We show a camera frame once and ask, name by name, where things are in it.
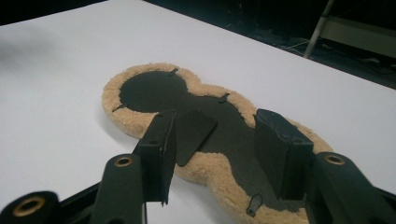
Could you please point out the white metal stand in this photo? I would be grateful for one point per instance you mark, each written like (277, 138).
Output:
(358, 34)

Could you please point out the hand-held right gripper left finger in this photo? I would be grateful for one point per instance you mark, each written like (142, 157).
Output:
(158, 149)

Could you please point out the tan plush photo frame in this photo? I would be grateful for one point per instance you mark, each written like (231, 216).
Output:
(214, 174)

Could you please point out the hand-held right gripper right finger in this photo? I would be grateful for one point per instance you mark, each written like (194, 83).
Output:
(280, 149)

